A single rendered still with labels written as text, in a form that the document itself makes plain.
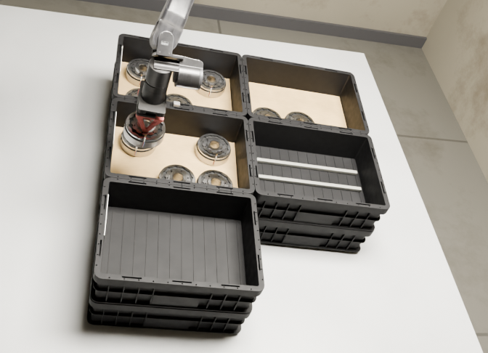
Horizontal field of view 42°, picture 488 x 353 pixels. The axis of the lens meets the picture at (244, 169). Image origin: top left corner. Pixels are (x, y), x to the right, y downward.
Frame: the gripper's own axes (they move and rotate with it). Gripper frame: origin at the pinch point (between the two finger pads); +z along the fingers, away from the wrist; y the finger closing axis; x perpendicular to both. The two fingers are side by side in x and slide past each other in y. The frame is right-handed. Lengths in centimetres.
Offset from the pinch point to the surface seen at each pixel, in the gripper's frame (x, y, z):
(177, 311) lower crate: -13.9, -39.4, 22.7
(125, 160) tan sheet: 2.1, 5.8, 22.5
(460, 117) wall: -195, 146, 100
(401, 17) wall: -165, 214, 87
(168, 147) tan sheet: -9.9, 13.0, 22.3
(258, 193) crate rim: -32.8, -8.4, 10.9
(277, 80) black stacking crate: -46, 50, 20
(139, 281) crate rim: -2.7, -39.1, 10.9
